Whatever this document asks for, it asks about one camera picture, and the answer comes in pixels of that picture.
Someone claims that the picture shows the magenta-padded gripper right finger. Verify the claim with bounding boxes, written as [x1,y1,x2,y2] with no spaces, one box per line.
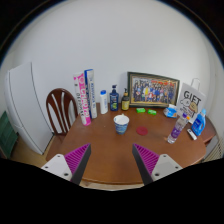
[131,143,184,186]

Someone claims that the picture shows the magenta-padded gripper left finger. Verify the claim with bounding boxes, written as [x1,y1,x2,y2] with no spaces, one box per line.
[40,143,92,186]

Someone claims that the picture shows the clear purple-capped water bottle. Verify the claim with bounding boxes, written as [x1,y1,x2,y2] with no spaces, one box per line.
[167,113,189,145]

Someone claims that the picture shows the flat round red coaster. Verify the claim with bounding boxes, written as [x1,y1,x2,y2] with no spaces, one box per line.
[135,125,149,136]

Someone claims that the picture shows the white blue patterned paper cup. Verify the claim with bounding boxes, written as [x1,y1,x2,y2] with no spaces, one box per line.
[113,113,130,136]

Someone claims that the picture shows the blue tissue pack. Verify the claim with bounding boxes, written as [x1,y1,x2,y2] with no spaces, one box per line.
[163,103,179,119]

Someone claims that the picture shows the pink shuttlecock tube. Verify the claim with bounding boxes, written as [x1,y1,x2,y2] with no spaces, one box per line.
[73,72,92,127]

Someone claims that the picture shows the yellow-labelled dark pump bottle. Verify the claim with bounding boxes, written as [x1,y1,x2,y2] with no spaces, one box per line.
[121,87,131,112]

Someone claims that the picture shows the white blue-capped lotion bottle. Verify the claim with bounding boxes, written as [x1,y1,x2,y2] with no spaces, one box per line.
[99,89,109,115]

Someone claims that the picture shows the blue detergent bottle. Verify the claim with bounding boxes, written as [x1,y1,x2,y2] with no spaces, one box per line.
[191,108,208,137]

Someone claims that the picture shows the brown wooden chair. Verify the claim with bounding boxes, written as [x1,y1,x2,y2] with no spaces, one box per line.
[45,87,79,136]

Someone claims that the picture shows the dark blue pump bottle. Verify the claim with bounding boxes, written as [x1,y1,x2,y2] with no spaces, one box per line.
[109,84,120,112]

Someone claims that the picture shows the white green shuttlecock tube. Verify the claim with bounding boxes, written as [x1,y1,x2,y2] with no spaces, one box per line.
[83,68,99,120]

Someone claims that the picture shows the framed group photo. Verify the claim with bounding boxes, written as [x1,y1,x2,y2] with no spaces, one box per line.
[126,71,181,109]

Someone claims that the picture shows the white paper gift bag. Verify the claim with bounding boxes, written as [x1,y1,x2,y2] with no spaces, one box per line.
[175,78,207,125]

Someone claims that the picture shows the dark green crate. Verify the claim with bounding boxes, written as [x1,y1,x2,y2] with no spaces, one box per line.
[0,110,19,159]

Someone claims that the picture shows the white refrigerator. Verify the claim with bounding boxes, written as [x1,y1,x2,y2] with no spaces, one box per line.
[3,61,54,156]

